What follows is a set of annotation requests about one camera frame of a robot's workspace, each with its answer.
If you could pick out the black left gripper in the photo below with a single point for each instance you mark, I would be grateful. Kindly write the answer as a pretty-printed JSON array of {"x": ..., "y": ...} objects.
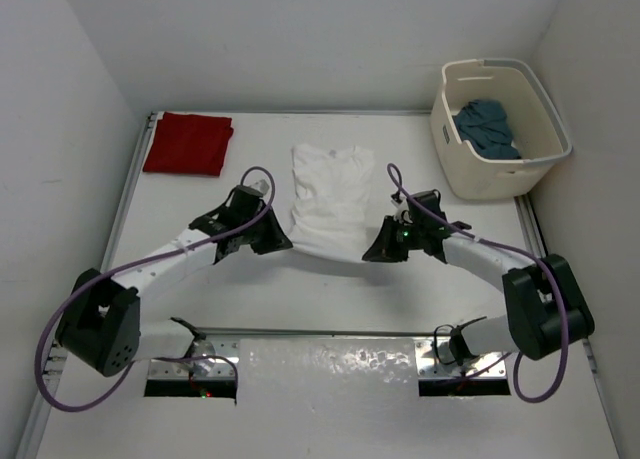
[{"x": 274, "y": 239}]

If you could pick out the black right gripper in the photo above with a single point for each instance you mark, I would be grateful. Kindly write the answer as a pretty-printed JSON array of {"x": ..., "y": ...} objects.
[{"x": 384, "y": 249}]

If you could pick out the white t shirt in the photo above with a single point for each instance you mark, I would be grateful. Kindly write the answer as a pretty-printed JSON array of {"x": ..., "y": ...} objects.
[{"x": 332, "y": 192}]

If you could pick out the red polo t shirt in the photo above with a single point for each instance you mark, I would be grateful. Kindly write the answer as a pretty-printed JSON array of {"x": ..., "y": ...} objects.
[{"x": 189, "y": 144}]

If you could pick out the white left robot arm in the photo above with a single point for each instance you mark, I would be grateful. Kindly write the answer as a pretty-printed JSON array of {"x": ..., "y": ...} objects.
[{"x": 130, "y": 316}]

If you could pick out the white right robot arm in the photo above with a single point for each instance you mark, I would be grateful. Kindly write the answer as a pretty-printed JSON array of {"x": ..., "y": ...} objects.
[{"x": 545, "y": 306}]

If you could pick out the blue garment in basket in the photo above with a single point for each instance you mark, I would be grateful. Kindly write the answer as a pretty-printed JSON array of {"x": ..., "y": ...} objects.
[{"x": 483, "y": 123}]

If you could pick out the cream plastic laundry basket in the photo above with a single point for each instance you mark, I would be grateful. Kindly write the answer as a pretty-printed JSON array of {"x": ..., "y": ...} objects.
[{"x": 539, "y": 134}]

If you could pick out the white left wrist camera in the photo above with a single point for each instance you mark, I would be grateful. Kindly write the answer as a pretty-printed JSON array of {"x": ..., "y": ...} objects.
[{"x": 262, "y": 186}]

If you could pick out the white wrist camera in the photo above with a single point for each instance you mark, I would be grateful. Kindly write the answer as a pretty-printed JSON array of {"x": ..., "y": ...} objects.
[
  {"x": 402, "y": 214},
  {"x": 262, "y": 186}
]

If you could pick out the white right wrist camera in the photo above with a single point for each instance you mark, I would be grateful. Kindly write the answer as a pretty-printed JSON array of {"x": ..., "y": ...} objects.
[{"x": 402, "y": 214}]

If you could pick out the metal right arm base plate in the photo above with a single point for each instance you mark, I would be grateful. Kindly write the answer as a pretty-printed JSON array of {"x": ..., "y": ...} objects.
[{"x": 433, "y": 362}]

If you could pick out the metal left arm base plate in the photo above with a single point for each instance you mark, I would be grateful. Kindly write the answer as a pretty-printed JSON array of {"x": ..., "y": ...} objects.
[{"x": 216, "y": 359}]

